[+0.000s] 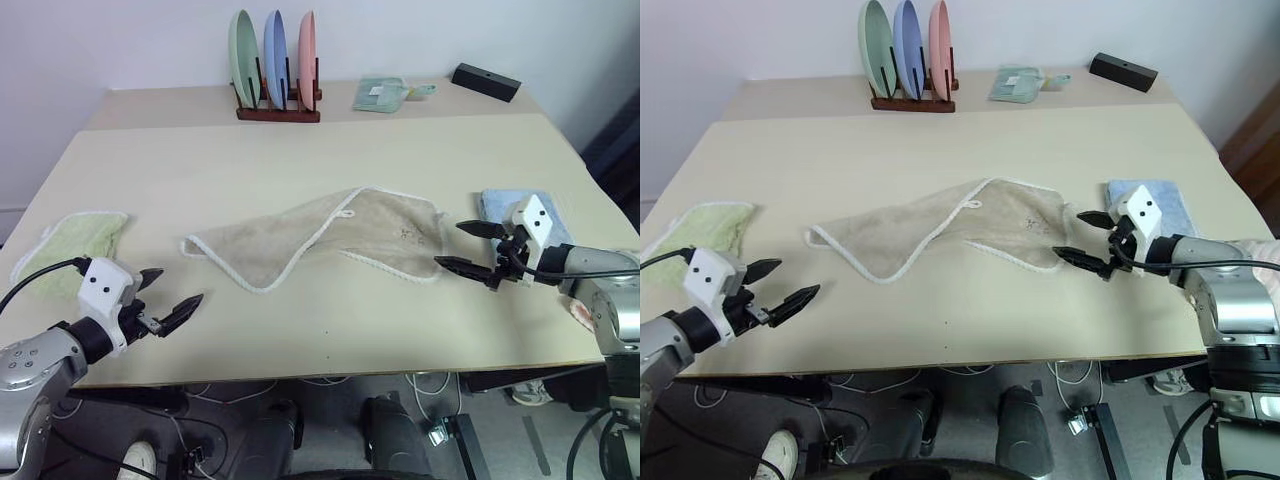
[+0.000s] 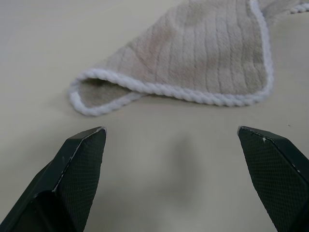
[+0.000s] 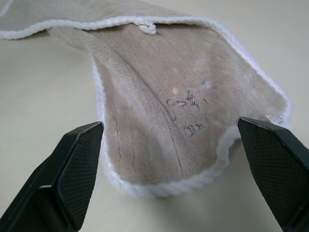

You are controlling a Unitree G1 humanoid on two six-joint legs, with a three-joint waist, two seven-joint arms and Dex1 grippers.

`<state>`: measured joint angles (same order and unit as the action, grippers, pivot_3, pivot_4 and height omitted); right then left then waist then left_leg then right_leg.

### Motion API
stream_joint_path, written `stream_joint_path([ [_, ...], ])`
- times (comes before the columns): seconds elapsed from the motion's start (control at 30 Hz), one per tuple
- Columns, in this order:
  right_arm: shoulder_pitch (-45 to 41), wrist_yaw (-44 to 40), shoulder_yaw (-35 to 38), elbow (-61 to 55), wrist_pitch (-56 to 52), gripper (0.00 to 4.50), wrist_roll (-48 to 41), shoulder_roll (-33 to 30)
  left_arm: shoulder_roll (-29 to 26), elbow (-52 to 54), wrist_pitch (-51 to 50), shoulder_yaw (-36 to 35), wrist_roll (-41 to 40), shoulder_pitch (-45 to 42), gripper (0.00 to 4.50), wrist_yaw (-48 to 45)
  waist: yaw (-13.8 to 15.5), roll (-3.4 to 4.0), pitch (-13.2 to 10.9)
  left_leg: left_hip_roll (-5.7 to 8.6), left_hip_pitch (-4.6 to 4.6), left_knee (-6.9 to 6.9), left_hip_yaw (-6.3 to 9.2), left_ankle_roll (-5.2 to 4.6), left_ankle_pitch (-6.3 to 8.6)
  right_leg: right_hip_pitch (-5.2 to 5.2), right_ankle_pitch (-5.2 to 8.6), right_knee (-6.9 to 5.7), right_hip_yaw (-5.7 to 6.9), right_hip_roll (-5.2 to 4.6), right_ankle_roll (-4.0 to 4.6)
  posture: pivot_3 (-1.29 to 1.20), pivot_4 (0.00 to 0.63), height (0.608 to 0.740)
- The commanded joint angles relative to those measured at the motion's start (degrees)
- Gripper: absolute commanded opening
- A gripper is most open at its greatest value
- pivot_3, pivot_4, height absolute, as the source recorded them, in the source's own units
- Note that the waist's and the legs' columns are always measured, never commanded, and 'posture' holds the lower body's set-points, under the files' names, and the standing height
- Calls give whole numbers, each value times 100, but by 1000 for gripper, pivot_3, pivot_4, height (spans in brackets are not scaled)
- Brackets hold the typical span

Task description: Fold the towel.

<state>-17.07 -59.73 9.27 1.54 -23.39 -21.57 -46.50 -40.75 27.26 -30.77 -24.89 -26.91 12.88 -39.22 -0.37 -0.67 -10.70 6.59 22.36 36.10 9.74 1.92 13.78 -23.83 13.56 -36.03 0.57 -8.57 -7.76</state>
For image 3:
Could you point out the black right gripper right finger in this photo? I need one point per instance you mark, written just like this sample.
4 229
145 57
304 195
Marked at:
277 174

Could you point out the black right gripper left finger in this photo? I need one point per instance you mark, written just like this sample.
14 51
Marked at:
60 183

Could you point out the beige towel with white trim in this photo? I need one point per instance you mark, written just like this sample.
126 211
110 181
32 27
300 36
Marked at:
154 101

